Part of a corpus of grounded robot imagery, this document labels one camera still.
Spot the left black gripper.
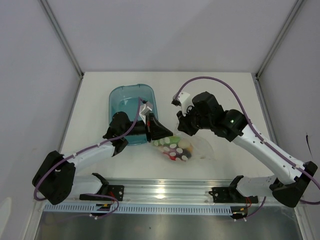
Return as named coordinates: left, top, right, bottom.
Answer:
left=121, top=113, right=173, bottom=143

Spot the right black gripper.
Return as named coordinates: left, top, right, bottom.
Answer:
left=177, top=104, right=213, bottom=137

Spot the light green chayote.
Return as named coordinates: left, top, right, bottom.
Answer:
left=163, top=136, right=181, bottom=145

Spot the white egg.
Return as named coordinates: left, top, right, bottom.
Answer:
left=178, top=139, right=191, bottom=149

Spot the clear zip top bag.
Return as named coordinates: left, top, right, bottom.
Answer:
left=151, top=125, right=215, bottom=163

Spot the purple eggplant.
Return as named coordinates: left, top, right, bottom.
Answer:
left=162, top=144, right=192, bottom=161

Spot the red chili pepper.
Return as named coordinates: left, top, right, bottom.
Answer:
left=164, top=153, right=176, bottom=161

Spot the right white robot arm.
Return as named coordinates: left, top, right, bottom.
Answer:
left=171, top=91, right=318, bottom=208

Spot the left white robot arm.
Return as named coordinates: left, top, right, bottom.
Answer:
left=32, top=111, right=173, bottom=205

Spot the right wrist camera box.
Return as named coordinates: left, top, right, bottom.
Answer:
left=171, top=91, right=194, bottom=117

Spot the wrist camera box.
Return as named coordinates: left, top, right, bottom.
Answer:
left=139, top=100, right=153, bottom=123
left=171, top=91, right=194, bottom=117

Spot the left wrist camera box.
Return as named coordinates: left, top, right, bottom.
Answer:
left=139, top=100, right=153, bottom=123

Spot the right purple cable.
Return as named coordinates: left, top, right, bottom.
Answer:
left=174, top=76, right=320, bottom=221

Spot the purple cable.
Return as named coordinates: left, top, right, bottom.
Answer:
left=33, top=96, right=151, bottom=221
left=174, top=76, right=320, bottom=221

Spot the aluminium mounting rail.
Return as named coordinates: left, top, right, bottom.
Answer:
left=33, top=178, right=307, bottom=206

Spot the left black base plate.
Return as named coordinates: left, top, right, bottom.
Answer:
left=79, top=185, right=125, bottom=202

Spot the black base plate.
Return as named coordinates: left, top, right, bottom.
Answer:
left=79, top=185, right=125, bottom=202
left=208, top=187, right=259, bottom=204

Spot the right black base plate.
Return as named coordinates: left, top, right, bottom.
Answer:
left=208, top=187, right=259, bottom=204

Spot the right aluminium frame post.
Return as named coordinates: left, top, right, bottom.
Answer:
left=255, top=0, right=307, bottom=81

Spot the aluminium frame post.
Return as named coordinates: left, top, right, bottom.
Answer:
left=255, top=0, right=307, bottom=81
left=38, top=0, right=84, bottom=79

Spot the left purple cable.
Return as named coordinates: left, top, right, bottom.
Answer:
left=33, top=96, right=151, bottom=221

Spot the white slotted cable duct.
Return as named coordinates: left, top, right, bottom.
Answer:
left=43, top=202, right=233, bottom=216

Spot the left aluminium frame post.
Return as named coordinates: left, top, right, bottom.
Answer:
left=38, top=0, right=84, bottom=79

